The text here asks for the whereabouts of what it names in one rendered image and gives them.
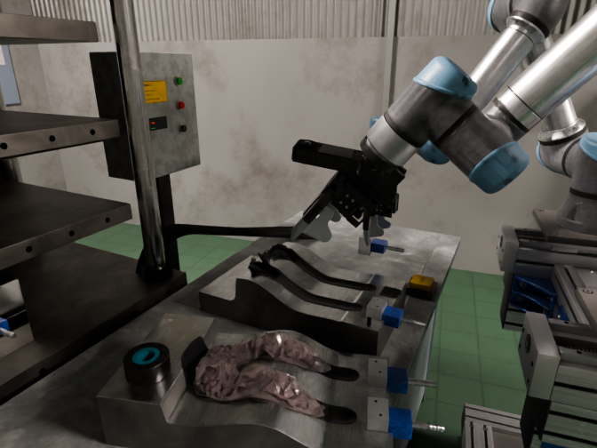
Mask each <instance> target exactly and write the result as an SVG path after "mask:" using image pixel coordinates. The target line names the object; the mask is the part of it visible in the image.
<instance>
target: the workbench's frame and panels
mask: <svg viewBox="0 0 597 448"><path fill-rule="evenodd" d="M459 243H460V240H459ZM459 243H458V247H459ZM458 247H457V249H456V251H455V253H454V256H453V259H452V261H451V263H450V267H449V269H448V272H447V274H446V276H445V278H444V281H443V283H442V288H441V289H440V292H439V294H438V297H437V299H436V302H435V303H434V307H433V310H432V313H431V315H430V317H429V319H428V322H427V324H426V328H425V330H424V332H423V335H422V338H421V340H420V342H419V344H418V348H417V351H416V353H415V355H414V357H413V360H412V362H411V365H410V368H409V371H408V378H409V379H417V380H428V373H429V366H430V359H431V353H432V346H433V339H434V327H435V319H436V313H437V306H438V300H439V298H440V295H441V293H442V289H443V286H444V284H445V282H446V279H447V277H448V274H449V272H450V268H451V266H452V263H453V260H454V259H455V256H456V254H457V251H458ZM425 396H426V387H421V386H414V385H408V392H407V394H399V396H398V398H397V401H396V403H395V406H394V407H396V408H403V409H410V410H411V418H412V421H415V420H416V418H417V414H418V409H419V406H420V404H421V403H422V402H424V400H425ZM408 442H409V440H406V439H400V438H393V443H394V448H407V445H408Z"/></svg>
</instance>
